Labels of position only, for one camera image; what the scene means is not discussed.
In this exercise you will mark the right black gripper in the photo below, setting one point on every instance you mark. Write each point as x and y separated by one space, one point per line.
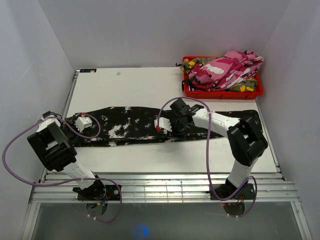
184 132

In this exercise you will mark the red plastic bin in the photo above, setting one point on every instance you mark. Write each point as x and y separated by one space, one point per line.
224 95

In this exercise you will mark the aluminium rail frame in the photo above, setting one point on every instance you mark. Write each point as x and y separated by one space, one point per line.
148 175

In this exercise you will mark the black white splatter trousers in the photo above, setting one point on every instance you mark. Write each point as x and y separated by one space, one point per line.
127 125

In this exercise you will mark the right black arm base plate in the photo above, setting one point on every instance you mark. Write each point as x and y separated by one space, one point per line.
247 192

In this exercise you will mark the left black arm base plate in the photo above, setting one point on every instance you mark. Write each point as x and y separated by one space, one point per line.
112 194

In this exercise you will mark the small blue label sticker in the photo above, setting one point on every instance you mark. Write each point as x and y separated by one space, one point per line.
88 70

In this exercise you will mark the pink camouflage trousers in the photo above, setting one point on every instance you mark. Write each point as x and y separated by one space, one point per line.
248 62

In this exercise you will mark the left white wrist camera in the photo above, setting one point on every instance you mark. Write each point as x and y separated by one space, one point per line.
82 123

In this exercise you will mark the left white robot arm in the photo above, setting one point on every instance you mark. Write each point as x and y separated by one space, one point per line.
57 153

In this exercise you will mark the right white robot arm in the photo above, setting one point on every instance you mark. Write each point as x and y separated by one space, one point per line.
246 140

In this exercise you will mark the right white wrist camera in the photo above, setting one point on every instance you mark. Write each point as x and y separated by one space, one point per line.
162 124

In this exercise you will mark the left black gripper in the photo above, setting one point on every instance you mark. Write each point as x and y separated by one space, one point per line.
77 140

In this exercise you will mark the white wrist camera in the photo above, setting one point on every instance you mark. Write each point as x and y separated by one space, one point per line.
82 123
162 124

